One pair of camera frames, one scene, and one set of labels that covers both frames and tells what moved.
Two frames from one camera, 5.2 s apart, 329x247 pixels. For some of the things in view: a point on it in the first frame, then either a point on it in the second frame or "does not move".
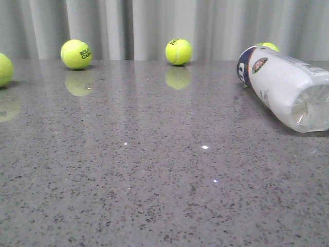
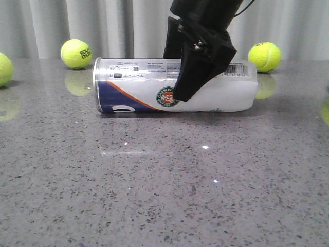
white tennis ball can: (296, 91) to (148, 85)
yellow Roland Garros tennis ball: (76, 54) does not move
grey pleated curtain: (140, 30) does not move
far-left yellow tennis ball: (6, 70) does not move
